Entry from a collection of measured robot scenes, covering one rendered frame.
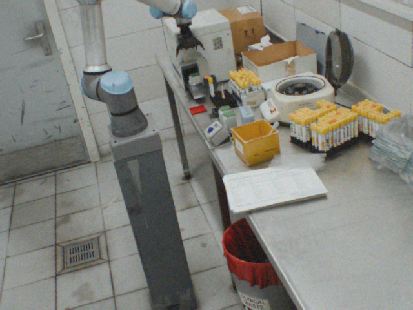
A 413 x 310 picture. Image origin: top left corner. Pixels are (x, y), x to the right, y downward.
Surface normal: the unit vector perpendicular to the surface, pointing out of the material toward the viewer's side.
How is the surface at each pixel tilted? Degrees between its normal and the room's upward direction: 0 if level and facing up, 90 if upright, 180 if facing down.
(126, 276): 0
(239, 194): 1
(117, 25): 90
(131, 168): 90
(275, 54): 90
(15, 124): 90
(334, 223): 0
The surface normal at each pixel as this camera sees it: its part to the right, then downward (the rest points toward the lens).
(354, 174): -0.16, -0.87
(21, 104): 0.24, 0.44
